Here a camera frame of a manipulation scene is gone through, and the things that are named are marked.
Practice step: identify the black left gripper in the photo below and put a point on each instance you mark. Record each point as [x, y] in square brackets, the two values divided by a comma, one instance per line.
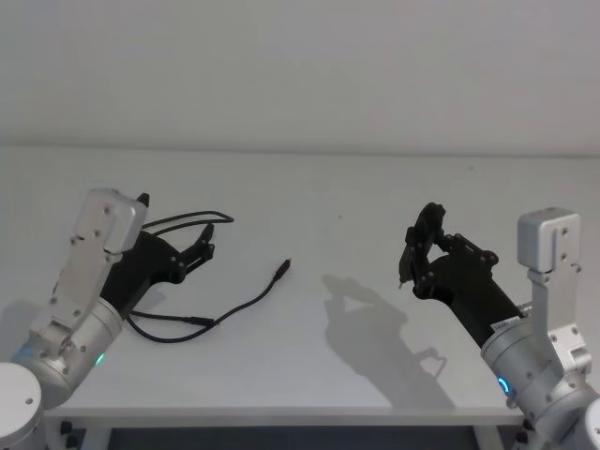
[145, 262]

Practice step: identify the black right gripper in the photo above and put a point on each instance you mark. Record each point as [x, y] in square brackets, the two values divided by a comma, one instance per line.
[473, 290]

